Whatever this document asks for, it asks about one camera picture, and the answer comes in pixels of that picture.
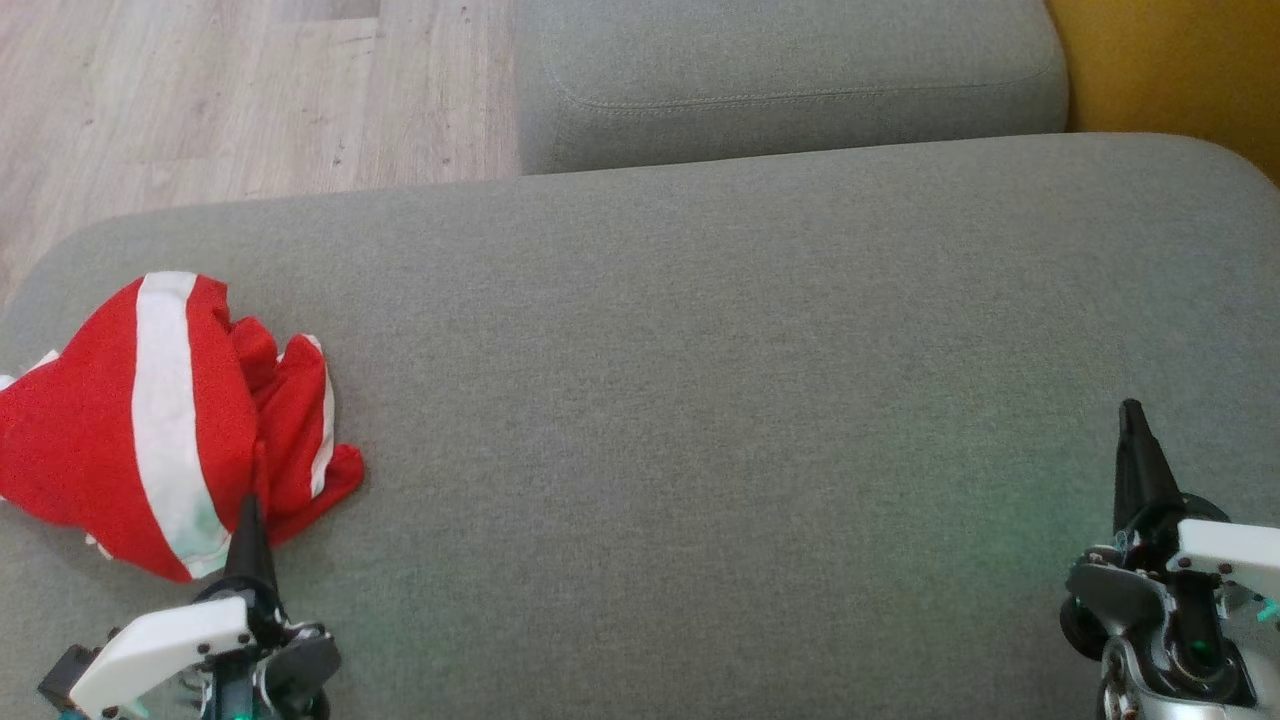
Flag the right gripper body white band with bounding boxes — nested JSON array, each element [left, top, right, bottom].
[[1060, 518, 1280, 691]]

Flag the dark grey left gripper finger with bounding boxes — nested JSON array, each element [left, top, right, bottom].
[[222, 495, 284, 646]]

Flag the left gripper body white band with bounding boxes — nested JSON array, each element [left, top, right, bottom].
[[60, 595, 343, 720]]

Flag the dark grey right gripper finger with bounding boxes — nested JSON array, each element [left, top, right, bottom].
[[1113, 398, 1189, 571]]

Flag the red basketball jersey white trim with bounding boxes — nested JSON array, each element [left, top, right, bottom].
[[0, 318, 365, 561]]

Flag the wide yellow sofa backrest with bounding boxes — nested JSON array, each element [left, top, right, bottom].
[[1045, 0, 1280, 187]]

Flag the large grey sofa seat cushion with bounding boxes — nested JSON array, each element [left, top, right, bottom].
[[0, 133, 1280, 720]]

